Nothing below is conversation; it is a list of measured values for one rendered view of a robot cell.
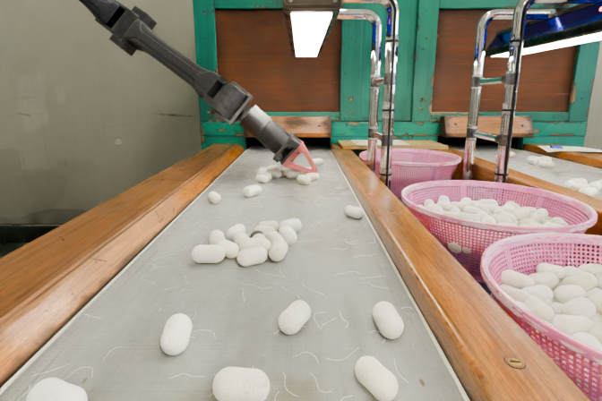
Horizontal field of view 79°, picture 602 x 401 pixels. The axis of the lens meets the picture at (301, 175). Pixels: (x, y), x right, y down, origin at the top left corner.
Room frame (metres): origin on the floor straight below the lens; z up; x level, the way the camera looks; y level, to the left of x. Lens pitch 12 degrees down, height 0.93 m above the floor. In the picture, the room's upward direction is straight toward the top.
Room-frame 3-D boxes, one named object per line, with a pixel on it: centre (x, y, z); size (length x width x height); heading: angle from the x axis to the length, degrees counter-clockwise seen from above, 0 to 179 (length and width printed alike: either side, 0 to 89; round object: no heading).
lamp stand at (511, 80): (0.82, -0.50, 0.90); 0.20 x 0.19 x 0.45; 0
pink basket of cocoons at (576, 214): (0.55, -0.30, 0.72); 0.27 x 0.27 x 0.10
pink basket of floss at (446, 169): (0.99, -0.29, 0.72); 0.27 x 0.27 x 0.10
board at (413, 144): (1.21, -0.29, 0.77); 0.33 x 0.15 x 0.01; 90
